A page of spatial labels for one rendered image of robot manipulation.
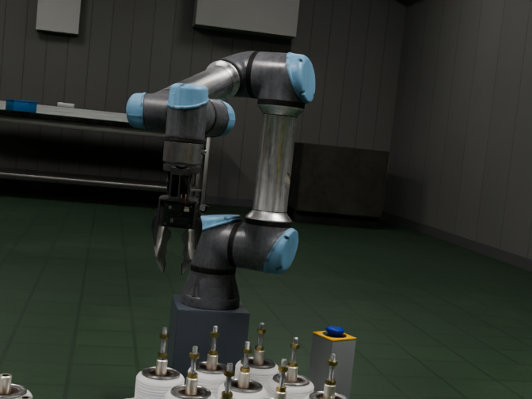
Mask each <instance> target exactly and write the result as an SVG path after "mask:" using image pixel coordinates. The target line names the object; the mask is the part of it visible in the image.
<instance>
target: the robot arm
mask: <svg viewBox="0 0 532 399"><path fill-rule="evenodd" d="M314 93H315V74H314V68H313V65H312V63H311V61H310V60H309V58H308V57H306V56H305V55H300V54H293V53H291V52H288V53H279V52H265V51H244V52H240V53H237V54H234V55H229V56H227V57H225V58H222V59H219V60H216V61H214V62H213V63H211V64H210V65H209V66H208V67H207V69H206V70H205V71H202V72H200V73H198V74H195V75H193V76H191V77H190V78H186V79H185V80H183V81H180V82H178V83H174V84H172V85H171V86H169V87H167V88H164V89H162V90H160V91H158V92H156V93H135V94H133V95H132V96H131V97H130V98H129V100H128V102H127V107H126V113H127V121H128V123H129V124H130V125H131V126H132V127H135V128H140V129H144V130H145V131H147V130H153V131H165V140H166V141H164V150H163V159H162V160H163V161H164V162H165V163H164V165H163V170H165V171H169V172H168V175H167V181H166V182H167V195H161V196H160V197H159V202H158V208H156V209H155V215H154V217H153V219H152V223H151V231H152V235H153V239H154V251H155V256H156V261H157V264H158V267H159V269H160V271H161V272H162V273H164V270H165V263H166V260H165V254H166V252H167V248H166V244H167V241H168V240H169V239H170V236H171V231H170V230H169V229H168V228H167V227H174V228H183V229H187V230H185V231H184V232H183V233H182V235H181V240H182V241H183V243H184V250H183V252H182V254H183V257H184V259H183V261H182V262H181V275H183V274H184V273H185V272H186V271H187V270H188V268H189V266H190V265H191V267H190V272H189V275H188V278H187V280H186V282H185V285H184V287H183V290H182V292H181V295H180V302H181V303H182V304H184V305H186V306H190V307H194V308H198V309H203V310H233V309H237V308H238V307H239V302H240V296H239V293H238V285H237V282H236V278H235V272H236V268H244V269H249V270H253V271H258V272H264V273H274V274H282V273H284V272H285V271H286V270H287V269H288V268H289V267H290V266H291V264H292V262H293V259H294V258H295V254H296V251H297V248H298V232H297V230H295V229H294V228H291V224H292V220H291V219H290V217H289V216H288V215H287V205H288V197H289V190H290V182H291V168H292V161H293V153H294V146H295V132H296V124H297V117H298V115H300V114H301V113H302V112H304V109H305V104H308V103H310V102H311V101H312V100H313V98H314ZM231 97H248V98H255V99H258V102H257V106H258V107H259V109H260V110H261V111H262V113H263V116H262V123H261V131H260V145H259V153H258V160H257V168H256V182H255V190H254V197H253V209H252V210H251V211H250V212H249V213H248V214H247V215H246V216H245V222H241V216H240V215H202V216H201V212H197V210H196V208H197V207H198V206H199V204H198V203H197V200H198V198H196V197H191V190H192V175H191V173H200V166H199V165H201V164H202V158H203V157H202V155H201V154H206V152H207V151H206V150H202V148H203V145H204V136H211V137H214V138H215V137H219V136H224V135H226V134H228V133H229V132H230V131H231V130H232V129H233V127H234V124H235V114H234V110H233V109H232V107H231V106H230V105H229V104H227V103H226V102H224V101H221V100H219V99H222V100H226V99H230V98H231Z"/></svg>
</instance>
